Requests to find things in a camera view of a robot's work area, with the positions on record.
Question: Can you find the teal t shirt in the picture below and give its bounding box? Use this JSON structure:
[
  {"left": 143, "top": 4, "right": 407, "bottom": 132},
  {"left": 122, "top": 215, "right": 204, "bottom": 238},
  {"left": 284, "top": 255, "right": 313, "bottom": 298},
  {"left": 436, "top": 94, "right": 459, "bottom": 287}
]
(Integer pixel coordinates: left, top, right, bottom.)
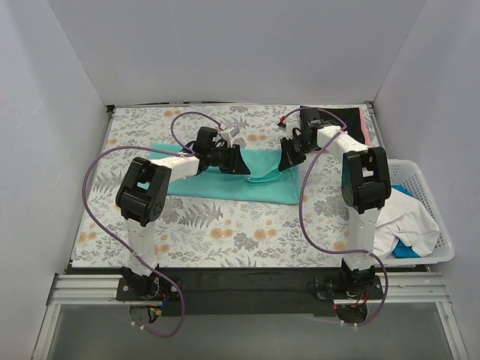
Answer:
[{"left": 168, "top": 149, "right": 301, "bottom": 205}]

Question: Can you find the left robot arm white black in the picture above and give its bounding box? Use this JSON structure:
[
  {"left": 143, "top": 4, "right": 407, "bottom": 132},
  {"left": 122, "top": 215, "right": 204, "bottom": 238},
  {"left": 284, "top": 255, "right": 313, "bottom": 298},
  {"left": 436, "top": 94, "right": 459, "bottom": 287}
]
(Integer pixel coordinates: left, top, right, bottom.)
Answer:
[{"left": 115, "top": 127, "right": 251, "bottom": 299}]

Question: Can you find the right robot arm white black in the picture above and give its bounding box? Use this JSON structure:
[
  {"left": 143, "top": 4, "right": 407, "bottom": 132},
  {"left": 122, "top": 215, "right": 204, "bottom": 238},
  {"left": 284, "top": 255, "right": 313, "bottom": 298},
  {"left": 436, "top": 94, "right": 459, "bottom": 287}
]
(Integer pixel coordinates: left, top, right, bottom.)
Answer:
[{"left": 278, "top": 106, "right": 392, "bottom": 299}]

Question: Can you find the folded black t shirt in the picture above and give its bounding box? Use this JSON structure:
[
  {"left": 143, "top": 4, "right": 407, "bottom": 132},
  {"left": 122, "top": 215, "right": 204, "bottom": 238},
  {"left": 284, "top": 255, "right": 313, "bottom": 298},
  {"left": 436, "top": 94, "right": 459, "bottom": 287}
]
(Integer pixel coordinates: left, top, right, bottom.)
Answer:
[{"left": 299, "top": 107, "right": 365, "bottom": 144}]

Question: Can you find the floral table cloth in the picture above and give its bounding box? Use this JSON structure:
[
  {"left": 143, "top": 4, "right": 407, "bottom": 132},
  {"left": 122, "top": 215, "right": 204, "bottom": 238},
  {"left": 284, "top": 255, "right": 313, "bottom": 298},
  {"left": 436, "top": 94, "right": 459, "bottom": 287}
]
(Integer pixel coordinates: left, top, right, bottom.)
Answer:
[{"left": 70, "top": 103, "right": 428, "bottom": 269}]

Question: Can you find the folded pink t shirt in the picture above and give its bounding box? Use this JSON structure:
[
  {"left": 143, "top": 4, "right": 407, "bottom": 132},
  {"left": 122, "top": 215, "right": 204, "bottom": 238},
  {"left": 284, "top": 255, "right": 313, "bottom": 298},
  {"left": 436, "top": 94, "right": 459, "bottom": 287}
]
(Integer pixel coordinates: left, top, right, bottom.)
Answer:
[{"left": 359, "top": 109, "right": 372, "bottom": 146}]

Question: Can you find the white plastic basket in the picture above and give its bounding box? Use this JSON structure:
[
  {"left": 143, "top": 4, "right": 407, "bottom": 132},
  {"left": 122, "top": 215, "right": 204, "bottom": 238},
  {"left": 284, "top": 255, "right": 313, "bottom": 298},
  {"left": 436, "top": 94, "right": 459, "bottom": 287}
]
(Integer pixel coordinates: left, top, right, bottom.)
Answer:
[{"left": 388, "top": 160, "right": 455, "bottom": 264}]

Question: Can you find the white t shirt in basket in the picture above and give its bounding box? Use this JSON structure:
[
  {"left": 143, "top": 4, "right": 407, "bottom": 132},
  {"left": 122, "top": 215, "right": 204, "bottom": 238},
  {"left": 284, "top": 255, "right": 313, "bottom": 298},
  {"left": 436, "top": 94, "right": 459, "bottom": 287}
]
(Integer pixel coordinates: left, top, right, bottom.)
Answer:
[{"left": 373, "top": 188, "right": 440, "bottom": 258}]

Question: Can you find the blue t shirt in basket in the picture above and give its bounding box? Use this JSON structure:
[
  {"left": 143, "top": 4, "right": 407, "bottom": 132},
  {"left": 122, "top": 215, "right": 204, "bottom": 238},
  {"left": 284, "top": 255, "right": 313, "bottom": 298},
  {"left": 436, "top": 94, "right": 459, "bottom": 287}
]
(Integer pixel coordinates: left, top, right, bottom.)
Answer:
[{"left": 391, "top": 184, "right": 420, "bottom": 259}]

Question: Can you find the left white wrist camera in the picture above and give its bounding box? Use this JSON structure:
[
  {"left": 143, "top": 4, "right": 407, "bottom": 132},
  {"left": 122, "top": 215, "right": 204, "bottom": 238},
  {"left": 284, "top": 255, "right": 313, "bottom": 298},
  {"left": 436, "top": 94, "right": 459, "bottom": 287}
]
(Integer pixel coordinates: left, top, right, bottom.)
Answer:
[{"left": 219, "top": 127, "right": 240, "bottom": 148}]

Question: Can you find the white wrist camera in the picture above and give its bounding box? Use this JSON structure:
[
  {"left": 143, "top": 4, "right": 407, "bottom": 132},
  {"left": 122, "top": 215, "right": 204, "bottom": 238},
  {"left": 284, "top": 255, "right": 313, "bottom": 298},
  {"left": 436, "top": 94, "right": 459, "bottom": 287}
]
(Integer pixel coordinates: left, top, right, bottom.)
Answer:
[
  {"left": 277, "top": 116, "right": 302, "bottom": 140},
  {"left": 219, "top": 127, "right": 240, "bottom": 148}
]

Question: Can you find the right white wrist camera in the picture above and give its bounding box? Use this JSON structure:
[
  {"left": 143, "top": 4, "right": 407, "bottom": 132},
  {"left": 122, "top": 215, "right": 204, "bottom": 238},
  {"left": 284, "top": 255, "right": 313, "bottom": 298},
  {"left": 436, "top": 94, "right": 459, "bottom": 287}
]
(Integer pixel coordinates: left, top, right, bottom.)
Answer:
[{"left": 277, "top": 116, "right": 302, "bottom": 140}]

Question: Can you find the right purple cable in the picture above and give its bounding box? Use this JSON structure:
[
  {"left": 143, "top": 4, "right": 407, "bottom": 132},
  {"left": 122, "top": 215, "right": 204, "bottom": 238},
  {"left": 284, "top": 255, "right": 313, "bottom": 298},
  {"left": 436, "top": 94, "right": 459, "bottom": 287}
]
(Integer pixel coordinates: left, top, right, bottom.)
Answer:
[{"left": 283, "top": 108, "right": 389, "bottom": 333}]

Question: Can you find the purple cable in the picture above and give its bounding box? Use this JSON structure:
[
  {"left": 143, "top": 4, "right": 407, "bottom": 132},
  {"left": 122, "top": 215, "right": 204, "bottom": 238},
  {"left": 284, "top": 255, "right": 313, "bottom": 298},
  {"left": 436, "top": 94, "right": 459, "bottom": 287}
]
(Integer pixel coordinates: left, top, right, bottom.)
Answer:
[
  {"left": 283, "top": 108, "right": 389, "bottom": 333},
  {"left": 82, "top": 110, "right": 187, "bottom": 338}
]

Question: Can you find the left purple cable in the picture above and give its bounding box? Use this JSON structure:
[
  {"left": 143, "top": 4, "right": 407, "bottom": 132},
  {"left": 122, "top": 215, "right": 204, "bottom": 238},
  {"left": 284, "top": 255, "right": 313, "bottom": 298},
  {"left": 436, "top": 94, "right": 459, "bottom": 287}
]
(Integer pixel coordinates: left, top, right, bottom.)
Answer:
[{"left": 82, "top": 110, "right": 187, "bottom": 338}]

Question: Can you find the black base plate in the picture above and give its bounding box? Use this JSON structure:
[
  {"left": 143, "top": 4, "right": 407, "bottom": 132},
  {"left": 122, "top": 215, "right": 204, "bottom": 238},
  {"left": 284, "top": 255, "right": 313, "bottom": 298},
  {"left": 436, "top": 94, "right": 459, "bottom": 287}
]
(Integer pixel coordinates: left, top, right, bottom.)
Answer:
[{"left": 115, "top": 268, "right": 383, "bottom": 317}]

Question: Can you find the aluminium front rail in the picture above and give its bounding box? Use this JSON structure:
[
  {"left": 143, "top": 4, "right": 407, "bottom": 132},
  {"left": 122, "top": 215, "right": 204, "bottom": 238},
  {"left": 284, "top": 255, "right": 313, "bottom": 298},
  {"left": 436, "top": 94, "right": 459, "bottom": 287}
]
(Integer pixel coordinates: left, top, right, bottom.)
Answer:
[{"left": 47, "top": 272, "right": 450, "bottom": 305}]

